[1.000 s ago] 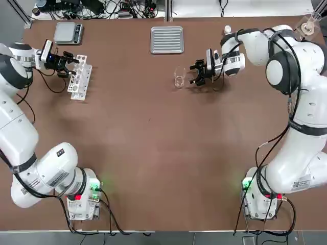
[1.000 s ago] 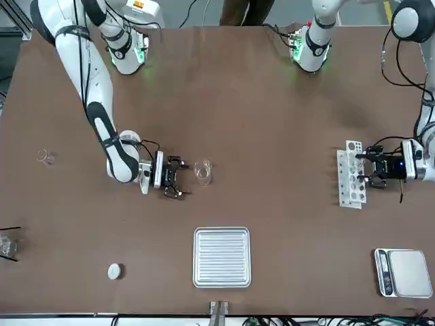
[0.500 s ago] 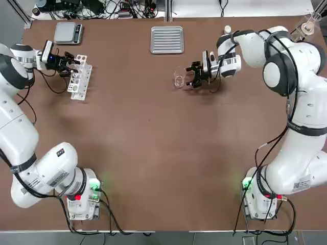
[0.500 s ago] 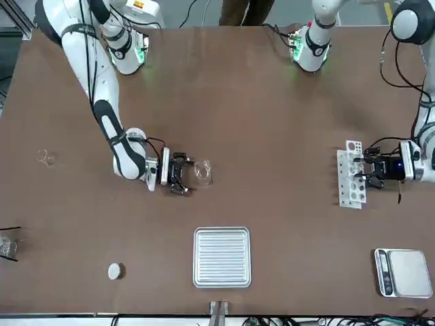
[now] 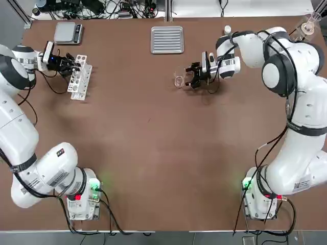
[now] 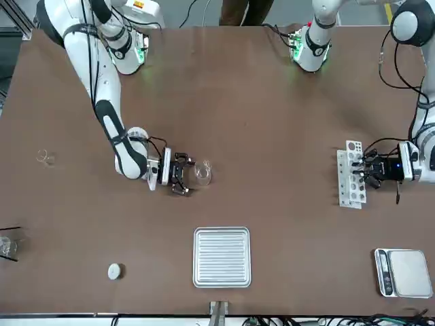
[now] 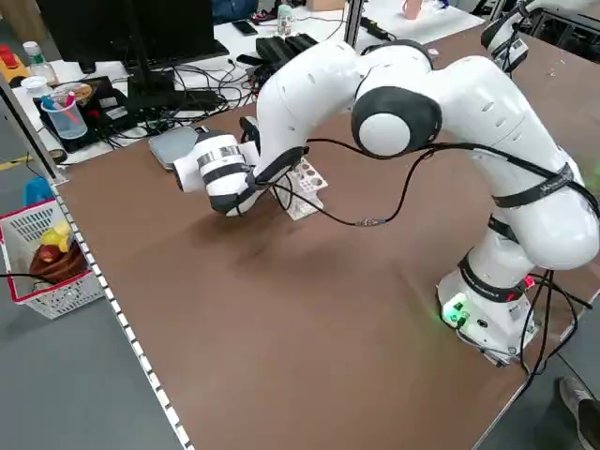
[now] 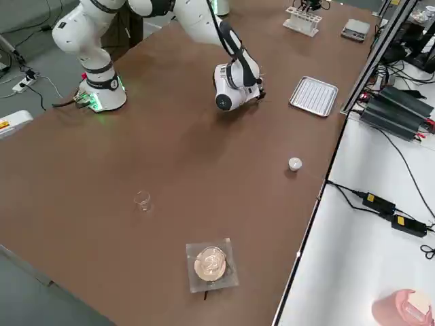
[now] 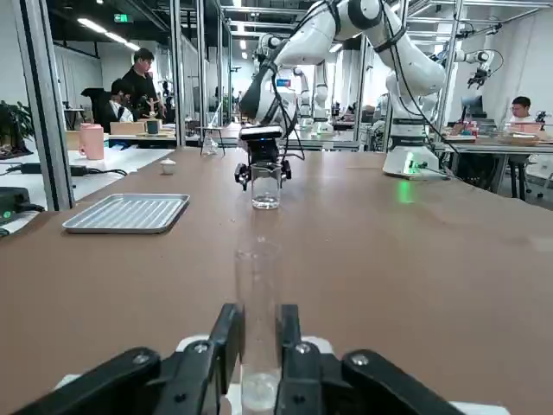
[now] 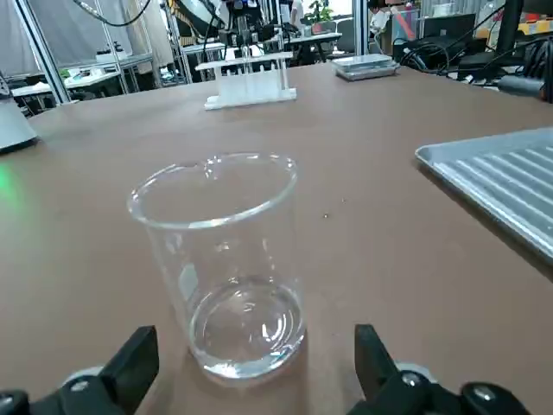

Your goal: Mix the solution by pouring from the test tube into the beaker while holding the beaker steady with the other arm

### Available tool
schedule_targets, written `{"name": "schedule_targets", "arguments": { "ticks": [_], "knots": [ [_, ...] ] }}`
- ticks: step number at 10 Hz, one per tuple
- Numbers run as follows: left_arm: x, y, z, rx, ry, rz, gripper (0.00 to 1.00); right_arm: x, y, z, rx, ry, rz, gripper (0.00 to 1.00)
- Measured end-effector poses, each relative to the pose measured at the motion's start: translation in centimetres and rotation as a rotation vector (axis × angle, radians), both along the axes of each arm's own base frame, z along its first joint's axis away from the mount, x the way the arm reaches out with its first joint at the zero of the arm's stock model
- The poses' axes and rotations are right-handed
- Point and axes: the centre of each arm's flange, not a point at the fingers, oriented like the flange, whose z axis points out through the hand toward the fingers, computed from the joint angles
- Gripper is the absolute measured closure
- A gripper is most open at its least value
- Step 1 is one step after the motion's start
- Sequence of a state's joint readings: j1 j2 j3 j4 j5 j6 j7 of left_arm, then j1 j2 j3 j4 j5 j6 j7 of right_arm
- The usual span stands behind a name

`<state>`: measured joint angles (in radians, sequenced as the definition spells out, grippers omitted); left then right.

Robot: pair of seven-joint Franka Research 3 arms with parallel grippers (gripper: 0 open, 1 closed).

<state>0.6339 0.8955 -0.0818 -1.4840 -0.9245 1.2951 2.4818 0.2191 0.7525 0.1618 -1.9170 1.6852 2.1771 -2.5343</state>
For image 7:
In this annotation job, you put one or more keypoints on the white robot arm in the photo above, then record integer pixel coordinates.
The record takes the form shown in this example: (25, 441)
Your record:
(497, 35)
(469, 117)

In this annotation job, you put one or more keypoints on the clear measuring cup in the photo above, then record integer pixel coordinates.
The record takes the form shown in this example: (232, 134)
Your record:
(65, 124)

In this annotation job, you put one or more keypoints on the aluminium frame post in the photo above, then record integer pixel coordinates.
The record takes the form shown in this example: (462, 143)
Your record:
(42, 150)
(354, 23)

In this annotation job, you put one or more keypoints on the blue container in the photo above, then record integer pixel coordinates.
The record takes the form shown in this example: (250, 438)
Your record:
(37, 192)

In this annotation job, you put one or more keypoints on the silver digital scale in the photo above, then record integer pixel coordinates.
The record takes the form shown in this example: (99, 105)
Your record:
(169, 145)

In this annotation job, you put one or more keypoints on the white red plastic basket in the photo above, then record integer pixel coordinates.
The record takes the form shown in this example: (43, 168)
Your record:
(61, 300)

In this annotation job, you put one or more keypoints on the red toy apple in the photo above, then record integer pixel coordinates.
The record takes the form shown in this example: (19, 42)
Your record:
(47, 254)

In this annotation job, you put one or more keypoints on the white test tube rack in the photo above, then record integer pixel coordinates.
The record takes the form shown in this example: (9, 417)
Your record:
(309, 180)

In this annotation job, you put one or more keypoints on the white green bottle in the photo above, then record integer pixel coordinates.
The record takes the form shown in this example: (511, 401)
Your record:
(286, 21)

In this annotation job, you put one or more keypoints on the brown bowl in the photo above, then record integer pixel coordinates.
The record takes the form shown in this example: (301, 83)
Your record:
(65, 267)

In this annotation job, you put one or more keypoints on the black device box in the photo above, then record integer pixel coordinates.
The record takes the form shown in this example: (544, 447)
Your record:
(110, 112)

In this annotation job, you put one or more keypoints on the clear bottle white cap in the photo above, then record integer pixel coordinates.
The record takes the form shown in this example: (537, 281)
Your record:
(40, 70)

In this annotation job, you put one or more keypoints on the pink mug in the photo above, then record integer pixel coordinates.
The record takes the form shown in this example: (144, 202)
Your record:
(413, 9)

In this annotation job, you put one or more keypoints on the yellow emergency stop box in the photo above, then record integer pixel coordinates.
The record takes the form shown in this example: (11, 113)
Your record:
(11, 70)

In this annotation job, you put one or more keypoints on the black power strip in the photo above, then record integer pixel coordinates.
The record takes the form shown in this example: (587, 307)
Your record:
(375, 29)

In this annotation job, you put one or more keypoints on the person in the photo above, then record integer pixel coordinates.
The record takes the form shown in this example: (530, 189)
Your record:
(581, 412)

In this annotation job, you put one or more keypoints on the black phone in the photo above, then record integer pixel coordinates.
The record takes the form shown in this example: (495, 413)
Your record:
(244, 27)

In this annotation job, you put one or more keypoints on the white side table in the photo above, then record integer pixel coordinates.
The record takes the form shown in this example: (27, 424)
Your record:
(445, 23)

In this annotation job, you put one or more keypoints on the black computer monitor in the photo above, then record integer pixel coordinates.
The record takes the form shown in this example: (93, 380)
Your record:
(117, 28)

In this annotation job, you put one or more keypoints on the yellow toy fruit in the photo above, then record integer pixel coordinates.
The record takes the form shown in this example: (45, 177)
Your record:
(56, 234)

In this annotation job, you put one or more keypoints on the black ribbed boxes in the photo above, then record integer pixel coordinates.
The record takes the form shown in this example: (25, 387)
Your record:
(281, 47)

